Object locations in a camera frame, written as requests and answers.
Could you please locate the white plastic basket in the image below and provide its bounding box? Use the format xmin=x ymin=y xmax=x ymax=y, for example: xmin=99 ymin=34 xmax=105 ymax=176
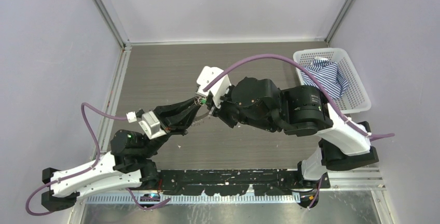
xmin=293 ymin=48 xmax=372 ymax=115

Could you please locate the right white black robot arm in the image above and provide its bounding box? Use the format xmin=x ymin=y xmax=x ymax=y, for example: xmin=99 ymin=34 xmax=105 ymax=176
xmin=207 ymin=77 xmax=379 ymax=188

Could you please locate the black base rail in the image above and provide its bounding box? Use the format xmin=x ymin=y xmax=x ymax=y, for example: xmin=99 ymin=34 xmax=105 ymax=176
xmin=137 ymin=169 xmax=329 ymax=197

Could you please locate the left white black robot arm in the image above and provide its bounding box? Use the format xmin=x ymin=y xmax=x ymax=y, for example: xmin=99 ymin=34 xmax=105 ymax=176
xmin=41 ymin=97 xmax=206 ymax=212

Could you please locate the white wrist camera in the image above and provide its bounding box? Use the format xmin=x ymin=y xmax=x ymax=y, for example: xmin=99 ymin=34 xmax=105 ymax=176
xmin=126 ymin=109 xmax=167 ymax=139
xmin=196 ymin=66 xmax=231 ymax=109

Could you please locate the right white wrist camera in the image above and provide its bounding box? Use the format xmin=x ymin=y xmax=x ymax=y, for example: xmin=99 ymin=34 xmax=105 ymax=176
xmin=196 ymin=66 xmax=231 ymax=109

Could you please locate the blue striped shirt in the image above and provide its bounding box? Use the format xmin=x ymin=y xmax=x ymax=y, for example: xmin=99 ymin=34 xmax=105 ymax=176
xmin=304 ymin=57 xmax=349 ymax=100

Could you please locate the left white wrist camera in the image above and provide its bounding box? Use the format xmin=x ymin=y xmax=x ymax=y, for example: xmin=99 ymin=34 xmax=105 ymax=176
xmin=126 ymin=109 xmax=167 ymax=139

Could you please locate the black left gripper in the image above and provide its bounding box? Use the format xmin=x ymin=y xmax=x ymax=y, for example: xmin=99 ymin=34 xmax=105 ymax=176
xmin=142 ymin=95 xmax=203 ymax=157

